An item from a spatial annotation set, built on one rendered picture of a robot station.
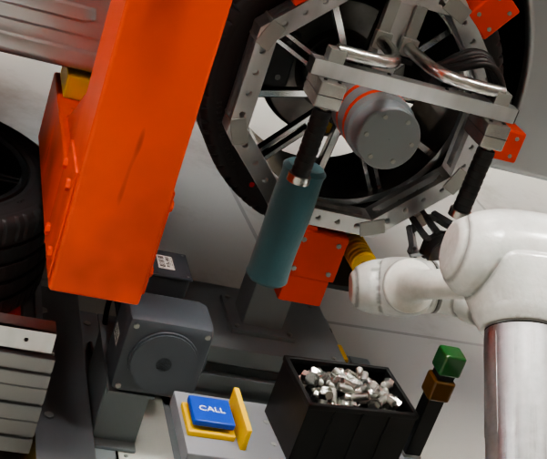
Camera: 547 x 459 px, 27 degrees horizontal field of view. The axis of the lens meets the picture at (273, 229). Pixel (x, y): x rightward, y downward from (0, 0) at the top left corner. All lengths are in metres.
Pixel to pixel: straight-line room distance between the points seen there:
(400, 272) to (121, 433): 0.69
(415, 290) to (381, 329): 1.39
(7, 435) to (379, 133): 0.91
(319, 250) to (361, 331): 0.99
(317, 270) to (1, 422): 0.73
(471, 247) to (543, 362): 0.18
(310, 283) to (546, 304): 0.95
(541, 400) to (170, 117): 0.73
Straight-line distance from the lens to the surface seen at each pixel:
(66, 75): 2.38
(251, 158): 2.31
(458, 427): 3.12
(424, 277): 2.05
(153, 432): 2.49
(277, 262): 2.28
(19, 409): 2.20
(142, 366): 2.25
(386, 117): 2.18
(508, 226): 1.62
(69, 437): 2.32
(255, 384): 2.61
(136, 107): 1.84
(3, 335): 2.11
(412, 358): 3.36
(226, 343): 2.59
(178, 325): 2.23
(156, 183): 1.89
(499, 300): 1.60
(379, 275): 2.14
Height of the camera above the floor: 1.47
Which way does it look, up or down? 22 degrees down
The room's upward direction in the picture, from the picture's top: 19 degrees clockwise
